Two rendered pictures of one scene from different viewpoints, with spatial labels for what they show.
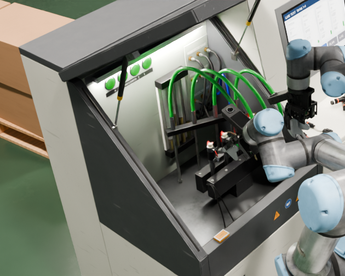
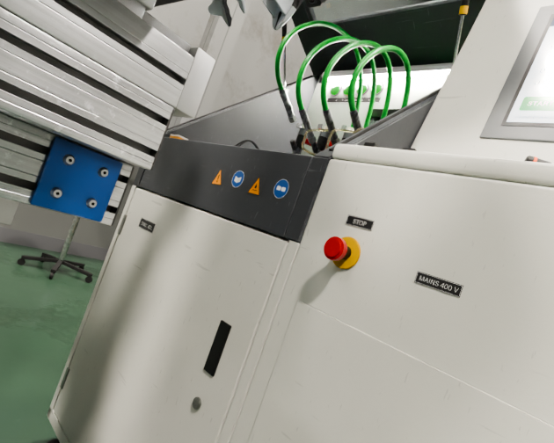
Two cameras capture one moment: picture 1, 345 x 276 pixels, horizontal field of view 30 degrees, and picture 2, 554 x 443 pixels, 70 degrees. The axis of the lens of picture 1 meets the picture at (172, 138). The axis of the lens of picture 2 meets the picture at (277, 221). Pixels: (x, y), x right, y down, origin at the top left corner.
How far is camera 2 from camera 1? 2.83 m
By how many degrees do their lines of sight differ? 87
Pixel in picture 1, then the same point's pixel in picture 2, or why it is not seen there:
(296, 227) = (226, 256)
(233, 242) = (173, 151)
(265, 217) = (207, 163)
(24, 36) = not seen: hidden behind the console
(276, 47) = (499, 60)
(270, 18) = (519, 18)
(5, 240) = not seen: hidden behind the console
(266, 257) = (178, 241)
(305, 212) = not seen: outside the picture
